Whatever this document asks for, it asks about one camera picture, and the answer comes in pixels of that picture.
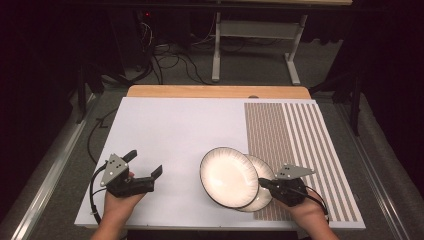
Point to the black metal stand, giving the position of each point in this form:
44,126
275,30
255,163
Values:
87,86
353,96

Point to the person's right hand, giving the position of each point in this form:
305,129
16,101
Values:
308,213

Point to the person's left hand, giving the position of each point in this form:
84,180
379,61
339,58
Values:
116,206

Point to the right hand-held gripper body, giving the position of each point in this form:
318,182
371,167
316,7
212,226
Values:
291,191

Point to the white ribbed plate dark rim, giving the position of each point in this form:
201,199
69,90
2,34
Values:
228,176
265,200

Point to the white metal desk frame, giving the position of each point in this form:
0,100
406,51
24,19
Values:
256,30

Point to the white table cover board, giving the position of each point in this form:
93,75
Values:
176,133

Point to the brown striped placemat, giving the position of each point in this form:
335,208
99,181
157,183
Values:
293,133

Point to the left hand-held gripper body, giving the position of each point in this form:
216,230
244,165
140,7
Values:
115,170

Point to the wooden table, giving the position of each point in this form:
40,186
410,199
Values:
216,91

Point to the metal floor rail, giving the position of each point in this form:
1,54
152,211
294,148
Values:
376,173
50,173

